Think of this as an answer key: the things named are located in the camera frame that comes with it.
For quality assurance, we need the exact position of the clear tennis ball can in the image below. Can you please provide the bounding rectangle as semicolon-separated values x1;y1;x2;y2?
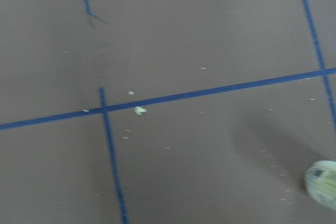
304;161;335;211

